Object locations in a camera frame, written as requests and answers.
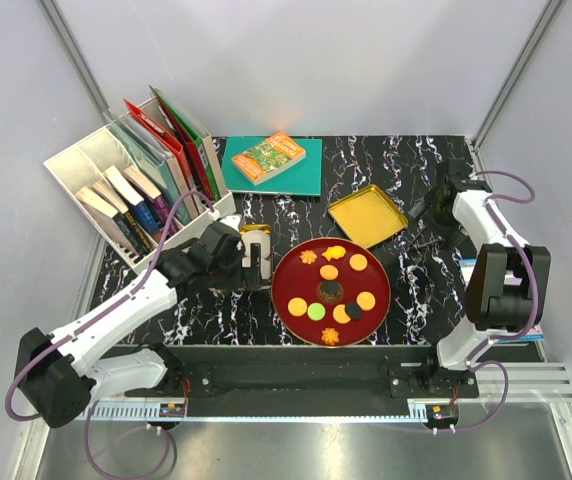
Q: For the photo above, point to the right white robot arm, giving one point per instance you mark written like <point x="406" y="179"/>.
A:
<point x="505" y="295"/>

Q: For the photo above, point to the orange swirl cookie bottom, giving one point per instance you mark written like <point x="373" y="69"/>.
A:
<point x="330" y="336"/>

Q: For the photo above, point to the gold cookie tin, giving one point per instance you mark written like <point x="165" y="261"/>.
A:
<point x="228" y="279"/>

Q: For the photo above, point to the blue spine book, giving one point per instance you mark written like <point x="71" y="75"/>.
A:
<point x="134" y="200"/>

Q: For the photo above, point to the orange fish cookie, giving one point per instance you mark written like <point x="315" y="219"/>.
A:
<point x="335" y="252"/>

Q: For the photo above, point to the black spine book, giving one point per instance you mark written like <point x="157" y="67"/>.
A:
<point x="139" y="239"/>

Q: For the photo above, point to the green macaron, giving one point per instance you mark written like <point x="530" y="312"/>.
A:
<point x="316" y="311"/>

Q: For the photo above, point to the black sandwich cookie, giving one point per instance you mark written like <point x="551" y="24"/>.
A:
<point x="354" y="311"/>

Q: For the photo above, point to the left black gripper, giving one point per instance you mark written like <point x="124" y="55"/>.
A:
<point x="248" y="277"/>

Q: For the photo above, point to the green folder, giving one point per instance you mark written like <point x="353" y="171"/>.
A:
<point x="201" y="137"/>

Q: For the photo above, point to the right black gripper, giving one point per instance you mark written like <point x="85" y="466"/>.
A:
<point x="448" y="236"/>

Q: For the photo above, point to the purple spine book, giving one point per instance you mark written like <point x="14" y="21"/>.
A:
<point x="151" y="193"/>

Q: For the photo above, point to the teal binder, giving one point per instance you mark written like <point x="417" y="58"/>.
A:
<point x="134" y="145"/>

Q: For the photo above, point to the red round plate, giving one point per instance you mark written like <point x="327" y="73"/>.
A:
<point x="292" y="279"/>

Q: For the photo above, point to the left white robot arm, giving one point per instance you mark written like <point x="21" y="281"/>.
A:
<point x="64" y="372"/>

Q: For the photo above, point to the teal hardcover book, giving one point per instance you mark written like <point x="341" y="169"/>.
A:
<point x="302" y="179"/>

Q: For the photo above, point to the white book organizer box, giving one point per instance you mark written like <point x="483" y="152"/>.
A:
<point x="83" y="163"/>

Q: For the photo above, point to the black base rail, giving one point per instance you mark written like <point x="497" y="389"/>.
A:
<point x="298" y="382"/>

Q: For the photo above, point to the orange paperback book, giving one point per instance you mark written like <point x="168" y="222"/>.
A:
<point x="269" y="158"/>

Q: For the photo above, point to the orange swirl cookie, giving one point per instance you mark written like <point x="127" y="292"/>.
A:
<point x="330" y="336"/>
<point x="308" y="257"/>

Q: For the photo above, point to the orange swirl cookie top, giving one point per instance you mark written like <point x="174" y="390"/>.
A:
<point x="308" y="257"/>

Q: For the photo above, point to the round biscuit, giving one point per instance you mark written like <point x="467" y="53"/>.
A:
<point x="340" y="314"/>
<point x="328" y="272"/>
<point x="366" y="300"/>
<point x="297" y="307"/>
<point x="358" y="262"/>

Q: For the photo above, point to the gold tin lid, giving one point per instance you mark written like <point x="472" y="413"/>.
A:
<point x="368" y="216"/>

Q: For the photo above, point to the red folder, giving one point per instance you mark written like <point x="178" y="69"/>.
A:
<point x="182" y="149"/>

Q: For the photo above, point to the tan paperback book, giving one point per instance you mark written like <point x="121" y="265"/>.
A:
<point x="107" y="217"/>

